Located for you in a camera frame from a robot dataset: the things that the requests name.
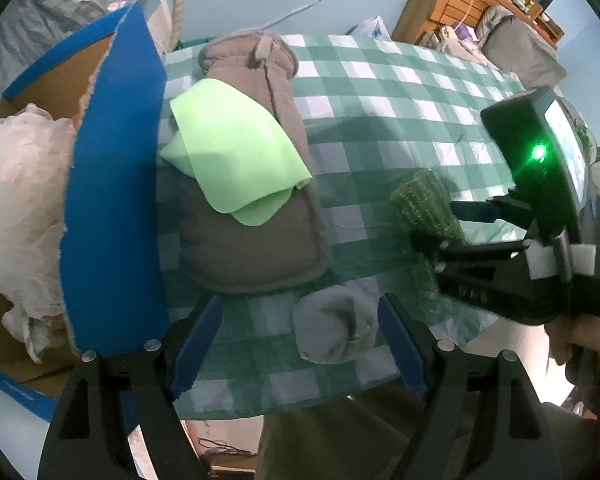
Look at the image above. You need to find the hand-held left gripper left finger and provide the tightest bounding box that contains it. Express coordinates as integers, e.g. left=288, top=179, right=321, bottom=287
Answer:
left=37, top=294, right=224, bottom=480

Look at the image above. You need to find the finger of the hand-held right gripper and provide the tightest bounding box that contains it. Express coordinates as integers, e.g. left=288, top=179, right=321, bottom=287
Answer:
left=411, top=232, right=531, bottom=266
left=450, top=195, right=531, bottom=224

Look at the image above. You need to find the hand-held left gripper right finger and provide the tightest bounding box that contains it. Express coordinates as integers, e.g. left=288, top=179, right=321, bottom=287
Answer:
left=377, top=292, right=563, bottom=480

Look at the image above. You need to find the green knitted cloth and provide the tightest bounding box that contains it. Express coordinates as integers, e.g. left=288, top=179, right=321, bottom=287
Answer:
left=390, top=170, right=481, bottom=311

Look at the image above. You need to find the grey sock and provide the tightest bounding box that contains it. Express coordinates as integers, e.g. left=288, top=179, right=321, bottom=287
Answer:
left=291, top=285, right=381, bottom=366

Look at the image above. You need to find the white sock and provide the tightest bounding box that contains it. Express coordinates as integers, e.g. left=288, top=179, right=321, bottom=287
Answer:
left=2, top=305, right=68, bottom=363

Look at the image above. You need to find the blue cardboard box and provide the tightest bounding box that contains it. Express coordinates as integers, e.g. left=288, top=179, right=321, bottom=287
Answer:
left=0, top=2, right=173, bottom=411

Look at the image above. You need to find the white plastic wrap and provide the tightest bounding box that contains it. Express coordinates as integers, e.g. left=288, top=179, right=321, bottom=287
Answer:
left=0, top=105, right=76, bottom=316

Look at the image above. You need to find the person's right hand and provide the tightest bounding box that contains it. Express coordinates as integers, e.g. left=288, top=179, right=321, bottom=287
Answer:
left=545, top=314, right=600, bottom=376

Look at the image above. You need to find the brown oven mitt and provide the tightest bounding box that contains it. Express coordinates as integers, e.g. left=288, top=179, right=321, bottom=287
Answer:
left=177, top=30, right=331, bottom=295

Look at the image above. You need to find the grey pillow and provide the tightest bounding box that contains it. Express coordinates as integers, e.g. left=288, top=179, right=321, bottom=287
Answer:
left=482, top=7, right=568, bottom=88

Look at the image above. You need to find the green checkered tablecloth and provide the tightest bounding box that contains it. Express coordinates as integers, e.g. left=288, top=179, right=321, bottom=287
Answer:
left=155, top=34, right=536, bottom=421

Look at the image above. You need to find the light green cloth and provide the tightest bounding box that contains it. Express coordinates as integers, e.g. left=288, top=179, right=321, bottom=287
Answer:
left=160, top=78, right=313, bottom=227

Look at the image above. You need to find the wooden headboard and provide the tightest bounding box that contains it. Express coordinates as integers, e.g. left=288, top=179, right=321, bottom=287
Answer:
left=392, top=0, right=566, bottom=48

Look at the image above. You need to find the white plastic bag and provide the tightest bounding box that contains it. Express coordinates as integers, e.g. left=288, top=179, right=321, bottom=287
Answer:
left=350, top=15, right=393, bottom=41

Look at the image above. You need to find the black cable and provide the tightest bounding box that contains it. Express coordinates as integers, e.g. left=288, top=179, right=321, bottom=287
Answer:
left=197, top=437, right=256, bottom=458

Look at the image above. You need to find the white cable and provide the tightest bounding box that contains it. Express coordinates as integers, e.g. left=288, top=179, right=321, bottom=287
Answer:
left=252, top=0, right=356, bottom=31

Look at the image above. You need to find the beige braided rope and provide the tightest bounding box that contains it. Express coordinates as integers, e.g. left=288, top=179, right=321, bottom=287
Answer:
left=162, top=0, right=187, bottom=53

